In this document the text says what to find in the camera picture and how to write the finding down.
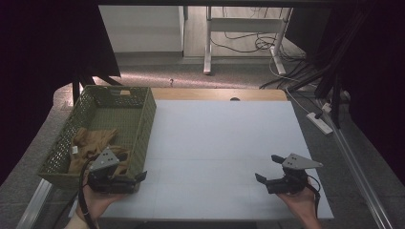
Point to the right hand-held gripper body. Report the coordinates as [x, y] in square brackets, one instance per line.
[286, 186]

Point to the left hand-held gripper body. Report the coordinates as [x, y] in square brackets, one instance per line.
[106, 183]

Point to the tan pants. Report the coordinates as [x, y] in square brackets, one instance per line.
[90, 143]

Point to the green perforated plastic basket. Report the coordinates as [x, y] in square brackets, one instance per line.
[98, 119]

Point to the person's right hand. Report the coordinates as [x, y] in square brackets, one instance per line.
[302, 203]

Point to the person's left hand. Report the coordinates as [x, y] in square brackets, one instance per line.
[94, 203]

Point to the white power strip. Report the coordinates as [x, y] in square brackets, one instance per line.
[319, 123]

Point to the white plug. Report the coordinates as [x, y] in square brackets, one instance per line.
[326, 108]

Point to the black stand leg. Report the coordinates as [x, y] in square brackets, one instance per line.
[75, 92]

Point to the black curtain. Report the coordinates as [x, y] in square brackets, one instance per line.
[372, 63]
[38, 63]

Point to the white cabinet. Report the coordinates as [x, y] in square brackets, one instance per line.
[141, 28]

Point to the metal rail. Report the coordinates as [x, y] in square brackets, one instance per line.
[33, 206]
[359, 178]

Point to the white desk frame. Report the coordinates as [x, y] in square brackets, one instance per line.
[245, 24]

